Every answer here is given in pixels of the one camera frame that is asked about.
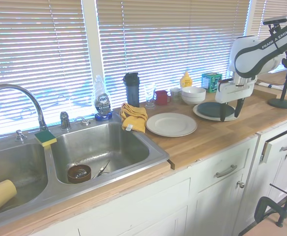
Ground black shaker bottle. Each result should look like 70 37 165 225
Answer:
123 72 141 108

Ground wooden serving tray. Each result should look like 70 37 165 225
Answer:
253 73 287 99

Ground green cardboard box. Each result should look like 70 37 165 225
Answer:
201 72 223 93

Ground metal tongs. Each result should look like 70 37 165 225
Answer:
91 159 111 179

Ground tall clear footed glass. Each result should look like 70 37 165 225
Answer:
144 83 156 110

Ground yellow cloth towel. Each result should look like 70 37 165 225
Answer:
119 102 148 134

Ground chrome gooseneck faucet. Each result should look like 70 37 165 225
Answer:
0 84 49 132

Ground open white drawer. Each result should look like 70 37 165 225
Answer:
260 126 287 164

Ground white plate gold rim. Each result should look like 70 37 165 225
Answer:
145 112 198 138

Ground white rolled napkin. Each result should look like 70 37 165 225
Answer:
255 82 285 90

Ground brown bowl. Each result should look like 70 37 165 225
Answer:
67 164 92 184

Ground white window blind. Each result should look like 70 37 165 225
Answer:
96 0 251 104
251 0 287 74
0 0 92 141

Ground white ceramic bowl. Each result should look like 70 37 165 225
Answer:
181 86 206 100
182 97 205 106

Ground dark green plate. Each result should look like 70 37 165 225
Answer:
197 102 234 118

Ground yellow green sponge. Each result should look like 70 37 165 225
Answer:
34 130 57 148

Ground large cream plate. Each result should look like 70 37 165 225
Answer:
192 102 240 122

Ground stainless steel double sink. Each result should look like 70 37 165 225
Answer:
0 115 171 223

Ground metal coil whisk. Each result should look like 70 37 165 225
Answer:
74 168 88 178

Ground chrome sink knob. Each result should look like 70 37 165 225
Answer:
14 129 28 143

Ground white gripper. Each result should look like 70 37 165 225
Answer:
215 78 257 122

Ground small clear cup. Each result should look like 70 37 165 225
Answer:
170 88 182 104

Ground yellow mustard bottle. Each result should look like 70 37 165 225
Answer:
180 70 193 89

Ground white base cabinet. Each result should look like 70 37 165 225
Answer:
29 115 287 236

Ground clear Dawn soap bottle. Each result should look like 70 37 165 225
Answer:
93 75 114 121

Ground red mug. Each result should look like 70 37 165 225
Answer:
154 90 172 106

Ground black round-base camera stand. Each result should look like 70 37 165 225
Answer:
267 23 287 109

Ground grey stereo camera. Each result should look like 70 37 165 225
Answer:
263 15 287 25

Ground dark metal table clamp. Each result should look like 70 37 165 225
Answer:
253 183 287 228

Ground chrome faucet handle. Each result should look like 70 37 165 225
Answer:
60 111 72 131

